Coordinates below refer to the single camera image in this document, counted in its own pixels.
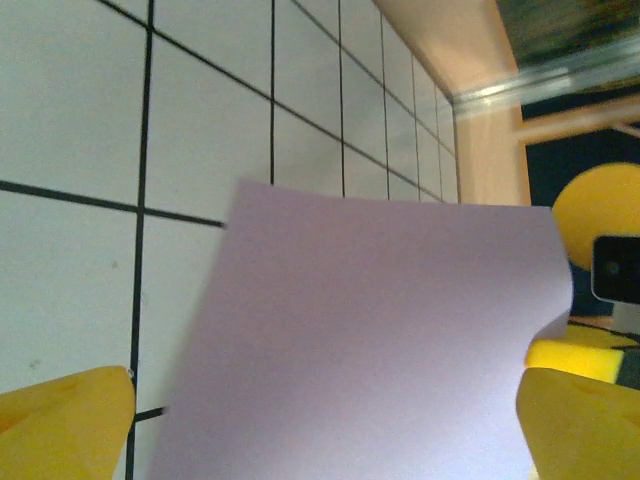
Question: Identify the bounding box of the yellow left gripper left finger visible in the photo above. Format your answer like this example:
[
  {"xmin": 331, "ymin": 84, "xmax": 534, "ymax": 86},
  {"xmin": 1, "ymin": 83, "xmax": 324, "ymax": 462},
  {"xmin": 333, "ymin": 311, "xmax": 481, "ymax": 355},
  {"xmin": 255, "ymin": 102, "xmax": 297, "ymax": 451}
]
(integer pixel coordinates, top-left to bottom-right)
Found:
[{"xmin": 0, "ymin": 364, "xmax": 137, "ymax": 480}]

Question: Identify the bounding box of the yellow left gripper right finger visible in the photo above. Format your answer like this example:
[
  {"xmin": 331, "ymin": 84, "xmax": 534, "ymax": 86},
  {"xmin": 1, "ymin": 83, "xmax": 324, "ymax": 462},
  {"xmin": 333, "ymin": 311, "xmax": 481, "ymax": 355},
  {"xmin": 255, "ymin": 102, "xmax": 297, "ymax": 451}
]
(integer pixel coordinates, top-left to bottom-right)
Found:
[{"xmin": 516, "ymin": 366, "xmax": 640, "ymax": 480}]

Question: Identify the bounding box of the purple cloth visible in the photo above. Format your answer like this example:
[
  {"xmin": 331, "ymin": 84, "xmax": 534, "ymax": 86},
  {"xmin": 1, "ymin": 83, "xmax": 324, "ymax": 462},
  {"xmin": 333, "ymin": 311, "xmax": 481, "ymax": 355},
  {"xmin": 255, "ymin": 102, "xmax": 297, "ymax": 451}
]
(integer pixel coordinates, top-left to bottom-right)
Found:
[{"xmin": 147, "ymin": 177, "xmax": 575, "ymax": 480}]

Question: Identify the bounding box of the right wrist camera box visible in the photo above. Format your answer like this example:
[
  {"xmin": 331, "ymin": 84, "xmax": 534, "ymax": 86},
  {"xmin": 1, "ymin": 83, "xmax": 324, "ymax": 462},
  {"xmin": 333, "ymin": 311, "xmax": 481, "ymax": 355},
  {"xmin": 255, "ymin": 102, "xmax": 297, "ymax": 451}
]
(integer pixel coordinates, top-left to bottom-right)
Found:
[{"xmin": 591, "ymin": 233, "xmax": 640, "ymax": 305}]

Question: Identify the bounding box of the aluminium frame post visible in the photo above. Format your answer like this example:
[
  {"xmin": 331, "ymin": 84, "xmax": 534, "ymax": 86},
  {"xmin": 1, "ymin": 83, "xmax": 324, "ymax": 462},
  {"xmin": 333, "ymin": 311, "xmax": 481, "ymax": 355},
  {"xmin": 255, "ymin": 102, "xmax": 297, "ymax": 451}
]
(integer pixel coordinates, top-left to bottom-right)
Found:
[{"xmin": 449, "ymin": 37, "xmax": 640, "ymax": 121}]

